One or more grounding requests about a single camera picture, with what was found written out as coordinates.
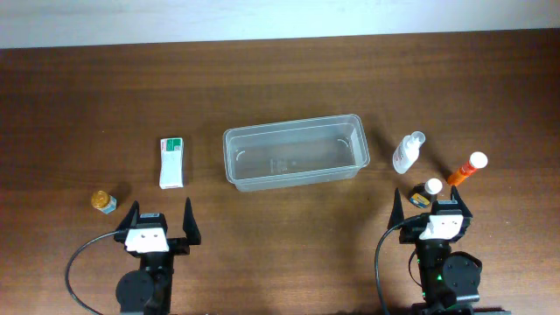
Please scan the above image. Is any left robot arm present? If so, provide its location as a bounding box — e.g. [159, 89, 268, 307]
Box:
[114, 199, 201, 314]

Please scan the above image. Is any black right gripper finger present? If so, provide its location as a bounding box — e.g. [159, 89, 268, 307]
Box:
[451, 185, 473, 218]
[388, 188, 404, 229]

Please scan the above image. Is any dark bottle white cap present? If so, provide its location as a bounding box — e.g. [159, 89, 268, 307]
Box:
[409, 178, 443, 208]

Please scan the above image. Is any white spray bottle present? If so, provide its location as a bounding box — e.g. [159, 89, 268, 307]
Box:
[392, 131, 426, 174]

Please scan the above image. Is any white green medicine box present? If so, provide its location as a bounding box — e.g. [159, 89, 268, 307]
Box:
[159, 137, 184, 189]

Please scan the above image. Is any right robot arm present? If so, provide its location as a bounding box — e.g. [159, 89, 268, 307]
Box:
[374, 186, 507, 315]

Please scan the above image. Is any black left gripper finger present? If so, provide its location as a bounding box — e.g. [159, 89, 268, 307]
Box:
[116, 200, 139, 231]
[183, 198, 201, 244]

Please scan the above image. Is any clear plastic container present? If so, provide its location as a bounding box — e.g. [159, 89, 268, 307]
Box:
[223, 114, 370, 192]

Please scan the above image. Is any orange tube white cap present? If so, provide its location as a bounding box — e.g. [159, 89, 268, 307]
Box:
[447, 151, 488, 186]

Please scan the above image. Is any small gold-lid jar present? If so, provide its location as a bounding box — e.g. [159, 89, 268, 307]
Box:
[91, 191, 117, 214]

